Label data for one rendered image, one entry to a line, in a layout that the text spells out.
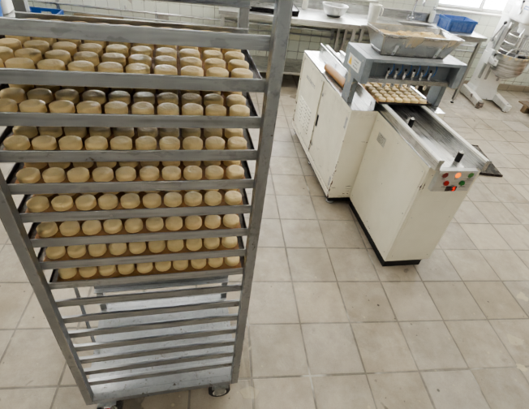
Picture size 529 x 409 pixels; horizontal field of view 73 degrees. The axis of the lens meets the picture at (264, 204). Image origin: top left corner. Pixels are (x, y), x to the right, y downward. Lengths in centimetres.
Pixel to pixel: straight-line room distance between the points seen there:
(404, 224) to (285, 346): 102
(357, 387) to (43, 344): 159
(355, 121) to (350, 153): 26
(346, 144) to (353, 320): 121
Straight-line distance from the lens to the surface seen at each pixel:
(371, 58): 248
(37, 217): 107
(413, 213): 233
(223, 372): 183
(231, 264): 123
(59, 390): 208
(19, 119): 92
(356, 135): 269
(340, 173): 283
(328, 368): 209
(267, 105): 83
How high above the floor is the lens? 180
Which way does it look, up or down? 39 degrees down
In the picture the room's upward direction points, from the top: 8 degrees clockwise
